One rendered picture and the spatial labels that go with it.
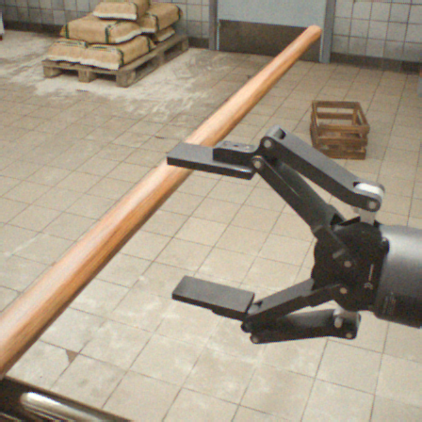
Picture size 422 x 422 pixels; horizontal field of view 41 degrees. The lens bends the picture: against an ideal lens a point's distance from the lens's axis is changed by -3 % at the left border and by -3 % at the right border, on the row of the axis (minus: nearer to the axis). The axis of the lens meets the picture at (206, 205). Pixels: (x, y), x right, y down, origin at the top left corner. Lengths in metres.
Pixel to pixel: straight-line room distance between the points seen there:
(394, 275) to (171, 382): 1.60
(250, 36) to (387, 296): 5.03
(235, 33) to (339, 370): 3.92
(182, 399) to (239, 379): 0.21
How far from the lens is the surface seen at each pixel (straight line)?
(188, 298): 0.52
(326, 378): 2.03
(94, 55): 4.62
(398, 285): 0.43
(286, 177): 0.43
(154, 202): 0.54
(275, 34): 5.33
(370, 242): 0.44
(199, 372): 2.01
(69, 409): 0.39
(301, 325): 0.51
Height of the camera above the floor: 1.47
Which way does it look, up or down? 31 degrees down
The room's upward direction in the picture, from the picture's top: straight up
